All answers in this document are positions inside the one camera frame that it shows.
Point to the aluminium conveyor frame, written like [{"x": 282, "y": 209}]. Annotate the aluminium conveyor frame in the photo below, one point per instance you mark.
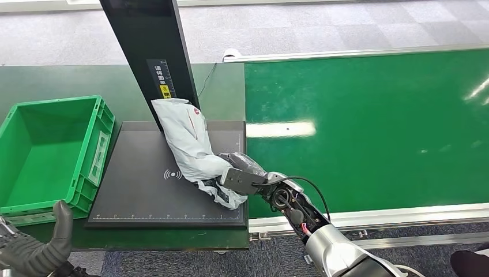
[{"x": 401, "y": 216}]

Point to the person's leg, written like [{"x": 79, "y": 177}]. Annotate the person's leg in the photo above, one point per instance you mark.
[{"x": 470, "y": 263}]

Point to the grey plastic mailer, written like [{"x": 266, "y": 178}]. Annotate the grey plastic mailer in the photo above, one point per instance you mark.
[{"x": 187, "y": 145}]

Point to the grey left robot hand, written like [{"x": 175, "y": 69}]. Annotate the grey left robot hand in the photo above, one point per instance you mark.
[{"x": 38, "y": 252}]

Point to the black inbound scanner machine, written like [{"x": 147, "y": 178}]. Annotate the black inbound scanner machine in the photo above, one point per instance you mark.
[{"x": 141, "y": 183}]

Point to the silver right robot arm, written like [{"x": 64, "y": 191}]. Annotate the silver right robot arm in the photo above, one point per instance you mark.
[{"x": 328, "y": 244}]

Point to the green plastic crate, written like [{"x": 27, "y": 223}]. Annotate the green plastic crate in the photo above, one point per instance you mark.
[{"x": 49, "y": 160}]

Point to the white conveyor roller end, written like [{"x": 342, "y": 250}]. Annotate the white conveyor roller end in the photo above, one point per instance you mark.
[{"x": 231, "y": 52}]

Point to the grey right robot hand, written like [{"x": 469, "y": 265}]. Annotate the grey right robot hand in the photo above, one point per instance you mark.
[{"x": 244, "y": 162}]

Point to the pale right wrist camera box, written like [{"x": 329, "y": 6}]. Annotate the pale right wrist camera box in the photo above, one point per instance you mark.
[{"x": 242, "y": 181}]

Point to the green conveyor belt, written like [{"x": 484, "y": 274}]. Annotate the green conveyor belt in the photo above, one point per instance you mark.
[{"x": 363, "y": 126}]

